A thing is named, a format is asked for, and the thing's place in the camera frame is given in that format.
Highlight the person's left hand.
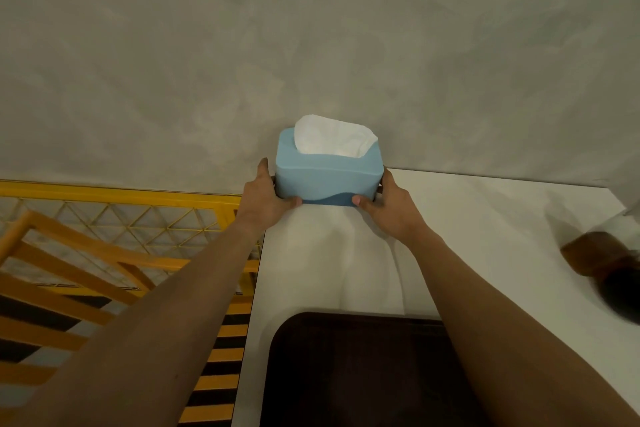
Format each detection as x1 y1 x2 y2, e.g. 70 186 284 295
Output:
235 158 303 232

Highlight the person's right hand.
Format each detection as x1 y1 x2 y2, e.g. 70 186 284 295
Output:
352 169 431 245

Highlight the blue tissue box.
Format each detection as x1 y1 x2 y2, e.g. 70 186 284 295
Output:
274 127 385 207

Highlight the person's right forearm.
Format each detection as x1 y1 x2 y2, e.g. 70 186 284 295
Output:
409 231 640 427

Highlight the person's left forearm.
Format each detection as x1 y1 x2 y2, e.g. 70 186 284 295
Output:
10 220 266 427

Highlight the white tissue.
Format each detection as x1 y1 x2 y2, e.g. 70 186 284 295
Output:
293 114 379 158

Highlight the dark brown tray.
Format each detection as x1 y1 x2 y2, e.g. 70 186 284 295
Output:
259 312 493 427

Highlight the yellow metal rack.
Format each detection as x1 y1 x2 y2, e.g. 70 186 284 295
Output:
0 179 262 427

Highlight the brown wooden object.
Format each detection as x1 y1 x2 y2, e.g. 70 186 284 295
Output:
560 231 640 326

